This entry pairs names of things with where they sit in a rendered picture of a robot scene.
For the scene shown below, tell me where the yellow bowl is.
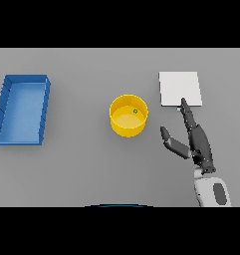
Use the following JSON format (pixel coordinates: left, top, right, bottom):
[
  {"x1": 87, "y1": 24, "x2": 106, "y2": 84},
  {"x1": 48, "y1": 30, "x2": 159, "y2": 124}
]
[{"x1": 109, "y1": 94, "x2": 149, "y2": 138}]

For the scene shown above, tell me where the pale square scale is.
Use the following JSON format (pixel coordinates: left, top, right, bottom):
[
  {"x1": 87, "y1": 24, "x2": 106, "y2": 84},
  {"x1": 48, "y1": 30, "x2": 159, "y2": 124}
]
[{"x1": 157, "y1": 71, "x2": 203, "y2": 108}]

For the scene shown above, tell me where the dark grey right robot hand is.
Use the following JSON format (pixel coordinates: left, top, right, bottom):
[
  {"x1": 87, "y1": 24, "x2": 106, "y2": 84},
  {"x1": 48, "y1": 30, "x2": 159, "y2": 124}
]
[{"x1": 159, "y1": 97, "x2": 217, "y2": 175}]

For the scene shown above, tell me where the blue tray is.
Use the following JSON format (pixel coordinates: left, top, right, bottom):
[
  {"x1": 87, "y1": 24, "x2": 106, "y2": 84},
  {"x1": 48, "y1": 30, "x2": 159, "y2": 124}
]
[{"x1": 0, "y1": 74, "x2": 52, "y2": 146}]

